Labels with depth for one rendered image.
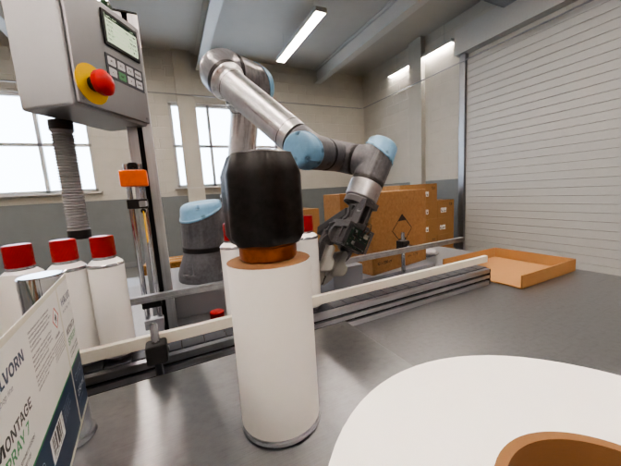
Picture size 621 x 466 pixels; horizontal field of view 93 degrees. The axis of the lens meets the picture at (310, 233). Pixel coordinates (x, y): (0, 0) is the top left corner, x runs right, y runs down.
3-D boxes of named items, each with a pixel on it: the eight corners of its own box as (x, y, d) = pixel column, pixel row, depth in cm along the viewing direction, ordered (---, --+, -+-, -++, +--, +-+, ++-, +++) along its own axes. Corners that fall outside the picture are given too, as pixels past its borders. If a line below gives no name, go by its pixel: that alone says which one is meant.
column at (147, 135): (156, 341, 64) (109, 6, 55) (157, 333, 68) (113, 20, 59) (178, 336, 66) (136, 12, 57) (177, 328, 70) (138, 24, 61)
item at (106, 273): (99, 366, 47) (77, 239, 44) (104, 350, 51) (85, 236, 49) (136, 356, 49) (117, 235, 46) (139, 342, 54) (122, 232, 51)
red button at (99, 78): (79, 67, 44) (96, 64, 44) (101, 76, 48) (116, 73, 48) (83, 92, 45) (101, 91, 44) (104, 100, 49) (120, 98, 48)
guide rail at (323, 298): (1, 385, 41) (-3, 372, 40) (5, 380, 42) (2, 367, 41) (487, 262, 88) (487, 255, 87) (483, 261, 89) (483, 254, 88)
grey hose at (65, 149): (65, 240, 52) (42, 117, 49) (71, 239, 55) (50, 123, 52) (90, 238, 54) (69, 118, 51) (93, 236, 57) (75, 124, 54)
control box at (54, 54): (20, 111, 45) (-7, -26, 42) (110, 131, 62) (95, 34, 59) (77, 104, 44) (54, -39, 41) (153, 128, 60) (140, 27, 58)
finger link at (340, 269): (331, 289, 63) (347, 251, 64) (318, 283, 68) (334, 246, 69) (342, 294, 64) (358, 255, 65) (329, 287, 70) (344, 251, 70)
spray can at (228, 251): (230, 330, 56) (219, 225, 53) (225, 321, 61) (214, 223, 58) (257, 324, 58) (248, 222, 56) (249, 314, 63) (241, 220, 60)
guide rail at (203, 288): (17, 328, 47) (15, 320, 46) (20, 325, 48) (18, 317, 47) (465, 241, 93) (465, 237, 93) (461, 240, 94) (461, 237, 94)
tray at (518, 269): (521, 289, 82) (522, 275, 81) (443, 269, 105) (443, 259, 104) (575, 270, 95) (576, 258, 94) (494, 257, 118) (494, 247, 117)
